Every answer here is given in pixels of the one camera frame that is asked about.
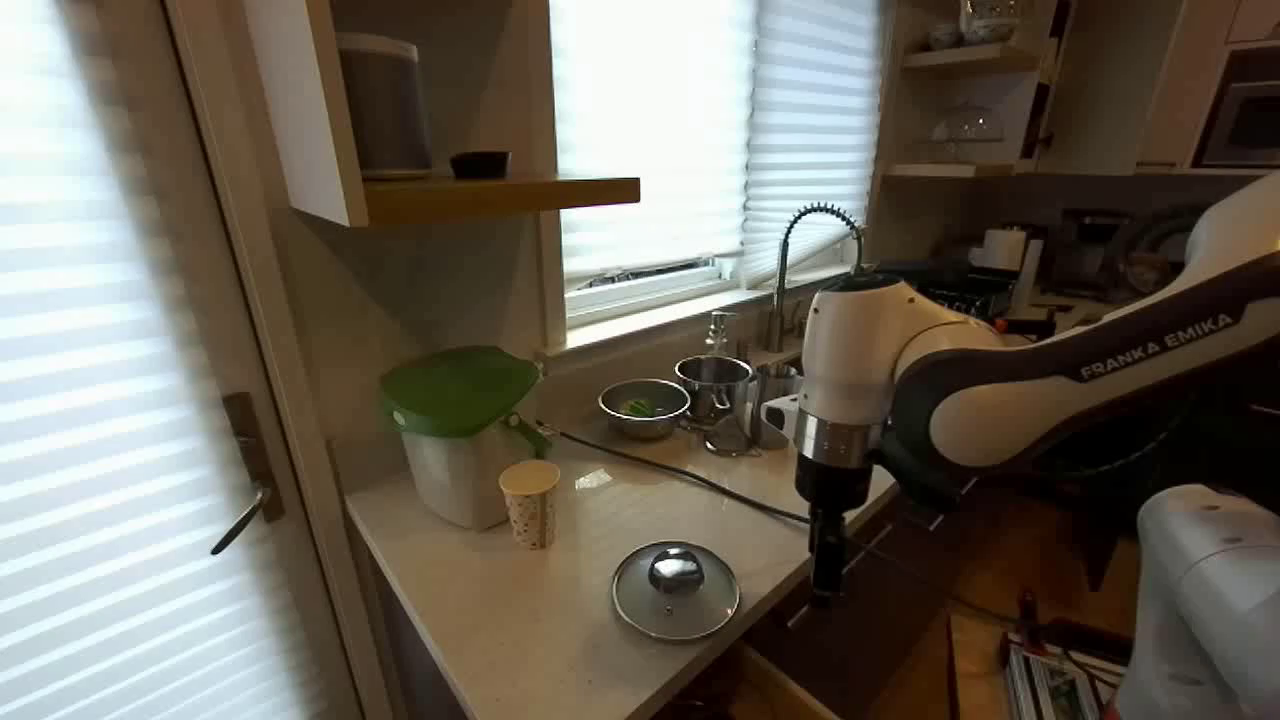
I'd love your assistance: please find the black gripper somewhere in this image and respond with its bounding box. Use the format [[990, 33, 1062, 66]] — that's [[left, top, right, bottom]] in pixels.
[[791, 457, 875, 599]]

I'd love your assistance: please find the round glass lid steel knob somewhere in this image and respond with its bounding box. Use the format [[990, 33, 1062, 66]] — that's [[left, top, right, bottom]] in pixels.
[[610, 535, 750, 646]]

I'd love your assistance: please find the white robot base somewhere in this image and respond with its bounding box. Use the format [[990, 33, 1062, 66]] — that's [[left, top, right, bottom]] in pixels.
[[1118, 479, 1280, 720]]

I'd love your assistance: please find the dark open drawer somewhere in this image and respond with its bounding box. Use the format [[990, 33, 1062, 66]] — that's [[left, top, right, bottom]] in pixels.
[[738, 485, 996, 720]]

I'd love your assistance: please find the white bin with green lid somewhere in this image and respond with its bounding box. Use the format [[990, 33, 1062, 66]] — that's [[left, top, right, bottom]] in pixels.
[[375, 344, 557, 533]]

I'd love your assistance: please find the steel pot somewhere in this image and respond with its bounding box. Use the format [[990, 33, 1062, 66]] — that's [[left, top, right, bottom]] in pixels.
[[667, 349, 760, 461]]

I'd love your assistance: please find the steel bowl with green food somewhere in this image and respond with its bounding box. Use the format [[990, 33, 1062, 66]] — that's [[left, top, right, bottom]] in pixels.
[[591, 374, 698, 444]]

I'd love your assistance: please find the colourful papers stack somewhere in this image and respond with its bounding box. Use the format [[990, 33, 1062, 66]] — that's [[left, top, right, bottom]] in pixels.
[[1001, 628, 1136, 720]]

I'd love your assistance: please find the beige paper cup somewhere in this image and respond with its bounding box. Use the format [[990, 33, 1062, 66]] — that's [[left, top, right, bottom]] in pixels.
[[497, 457, 568, 553]]

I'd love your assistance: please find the curved steel kitchen faucet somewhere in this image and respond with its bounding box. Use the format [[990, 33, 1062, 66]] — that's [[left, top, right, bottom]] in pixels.
[[764, 198, 867, 354]]

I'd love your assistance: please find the white canister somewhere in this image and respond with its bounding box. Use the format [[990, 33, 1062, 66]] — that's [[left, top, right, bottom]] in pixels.
[[977, 224, 1031, 274]]

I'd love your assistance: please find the white window blind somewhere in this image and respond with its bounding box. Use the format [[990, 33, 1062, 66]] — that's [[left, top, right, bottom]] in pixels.
[[549, 0, 888, 290]]

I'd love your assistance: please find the glass dome dish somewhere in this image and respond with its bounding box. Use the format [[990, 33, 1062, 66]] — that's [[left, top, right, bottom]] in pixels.
[[932, 98, 1009, 164]]

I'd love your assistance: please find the small black bowl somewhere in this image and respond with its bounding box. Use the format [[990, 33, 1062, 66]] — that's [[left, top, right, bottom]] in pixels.
[[449, 146, 512, 184]]

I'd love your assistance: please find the glassware on shelf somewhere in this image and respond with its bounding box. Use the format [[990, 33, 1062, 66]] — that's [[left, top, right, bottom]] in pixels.
[[927, 0, 1027, 51]]

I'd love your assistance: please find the built-in microwave oven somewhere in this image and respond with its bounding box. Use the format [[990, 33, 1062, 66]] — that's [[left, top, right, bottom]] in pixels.
[[1193, 42, 1280, 172]]

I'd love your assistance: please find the grey cylindrical container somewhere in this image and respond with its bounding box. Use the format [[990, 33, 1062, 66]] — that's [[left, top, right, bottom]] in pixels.
[[338, 26, 437, 180]]

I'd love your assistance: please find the black cable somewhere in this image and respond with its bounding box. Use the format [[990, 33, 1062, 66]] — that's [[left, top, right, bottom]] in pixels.
[[557, 425, 813, 528]]

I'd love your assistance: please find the wooden wall shelf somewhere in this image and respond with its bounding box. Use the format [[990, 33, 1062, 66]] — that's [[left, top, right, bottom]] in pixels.
[[241, 0, 643, 230]]

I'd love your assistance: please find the dark metal door handle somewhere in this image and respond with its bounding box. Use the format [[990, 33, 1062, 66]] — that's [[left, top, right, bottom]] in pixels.
[[207, 389, 289, 559]]

